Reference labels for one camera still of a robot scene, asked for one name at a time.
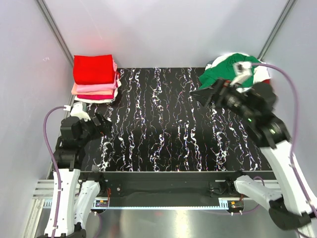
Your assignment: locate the left small circuit board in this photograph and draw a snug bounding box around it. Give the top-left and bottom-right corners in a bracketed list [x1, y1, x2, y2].
[95, 200, 109, 208]

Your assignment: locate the folded peach t shirt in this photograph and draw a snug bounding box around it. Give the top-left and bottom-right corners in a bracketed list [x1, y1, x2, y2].
[71, 84, 116, 95]

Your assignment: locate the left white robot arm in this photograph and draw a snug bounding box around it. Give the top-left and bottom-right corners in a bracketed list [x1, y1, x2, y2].
[43, 113, 112, 238]

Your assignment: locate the crumpled white t shirt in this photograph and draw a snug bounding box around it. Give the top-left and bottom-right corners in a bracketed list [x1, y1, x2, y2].
[205, 53, 270, 92]

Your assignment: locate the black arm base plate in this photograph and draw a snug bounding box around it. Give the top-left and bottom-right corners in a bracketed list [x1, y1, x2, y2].
[80, 172, 235, 195]

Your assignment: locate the right aluminium frame post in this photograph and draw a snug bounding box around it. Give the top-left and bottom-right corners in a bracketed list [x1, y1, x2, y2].
[258, 0, 297, 61]

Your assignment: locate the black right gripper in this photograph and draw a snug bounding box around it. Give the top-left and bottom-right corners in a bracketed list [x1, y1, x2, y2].
[189, 77, 257, 122]

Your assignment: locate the folded red t shirt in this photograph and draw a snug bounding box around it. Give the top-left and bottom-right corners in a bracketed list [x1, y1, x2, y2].
[73, 55, 115, 85]

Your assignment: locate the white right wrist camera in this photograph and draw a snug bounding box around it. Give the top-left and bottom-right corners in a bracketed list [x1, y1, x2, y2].
[230, 61, 253, 87]

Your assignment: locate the folded pink t shirt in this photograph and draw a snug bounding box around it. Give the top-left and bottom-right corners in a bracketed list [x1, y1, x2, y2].
[74, 60, 121, 92]

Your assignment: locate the right small circuit board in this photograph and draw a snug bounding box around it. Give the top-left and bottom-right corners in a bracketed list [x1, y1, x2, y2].
[230, 200, 244, 209]

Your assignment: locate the aluminium frame post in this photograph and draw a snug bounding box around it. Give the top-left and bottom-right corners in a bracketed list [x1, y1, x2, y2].
[258, 0, 297, 61]
[35, 0, 74, 67]

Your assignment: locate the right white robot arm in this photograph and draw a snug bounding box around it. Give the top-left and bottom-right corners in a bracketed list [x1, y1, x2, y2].
[190, 79, 317, 231]

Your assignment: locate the aluminium front rail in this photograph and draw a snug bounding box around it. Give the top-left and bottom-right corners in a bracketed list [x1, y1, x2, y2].
[32, 179, 303, 210]

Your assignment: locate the green t shirt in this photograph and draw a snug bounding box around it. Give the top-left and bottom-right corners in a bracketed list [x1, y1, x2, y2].
[199, 53, 260, 89]

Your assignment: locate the left aluminium frame post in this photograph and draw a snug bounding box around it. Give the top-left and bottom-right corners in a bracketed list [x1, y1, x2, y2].
[35, 0, 74, 67]

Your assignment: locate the small circuit board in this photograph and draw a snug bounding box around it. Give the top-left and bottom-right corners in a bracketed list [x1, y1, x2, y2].
[230, 200, 244, 209]
[95, 200, 109, 208]

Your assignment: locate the crumpled red t shirt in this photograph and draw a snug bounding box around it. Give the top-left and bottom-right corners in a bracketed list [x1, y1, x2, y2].
[262, 79, 271, 85]

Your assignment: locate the black marbled table mat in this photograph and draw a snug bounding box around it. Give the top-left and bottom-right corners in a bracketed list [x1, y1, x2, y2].
[82, 67, 270, 172]

